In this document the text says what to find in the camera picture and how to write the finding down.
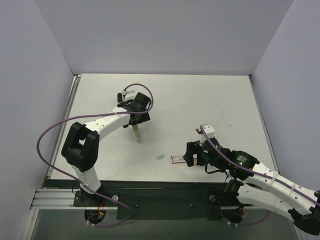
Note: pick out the olive green stapler cover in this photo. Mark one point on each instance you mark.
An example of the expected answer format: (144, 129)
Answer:
(137, 133)

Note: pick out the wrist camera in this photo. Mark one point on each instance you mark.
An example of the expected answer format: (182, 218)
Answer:
(206, 132)
(128, 94)

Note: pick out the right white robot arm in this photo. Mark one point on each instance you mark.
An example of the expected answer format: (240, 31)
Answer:
(253, 183)

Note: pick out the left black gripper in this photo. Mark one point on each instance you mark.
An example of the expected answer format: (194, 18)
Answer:
(139, 118)

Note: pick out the grey staple strip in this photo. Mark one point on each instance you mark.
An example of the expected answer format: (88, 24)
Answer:
(160, 157)

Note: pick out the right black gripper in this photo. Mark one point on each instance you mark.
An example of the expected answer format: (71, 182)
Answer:
(191, 154)

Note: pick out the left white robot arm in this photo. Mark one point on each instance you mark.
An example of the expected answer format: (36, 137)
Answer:
(81, 146)

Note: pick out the aluminium frame rail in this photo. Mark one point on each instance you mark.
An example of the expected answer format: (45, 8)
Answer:
(52, 199)

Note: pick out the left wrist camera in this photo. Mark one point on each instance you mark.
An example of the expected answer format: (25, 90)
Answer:
(128, 94)

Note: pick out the red white staple box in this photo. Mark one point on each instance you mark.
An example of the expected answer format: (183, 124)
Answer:
(177, 159)

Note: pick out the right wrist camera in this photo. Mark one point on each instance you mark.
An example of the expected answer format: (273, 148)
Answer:
(206, 132)

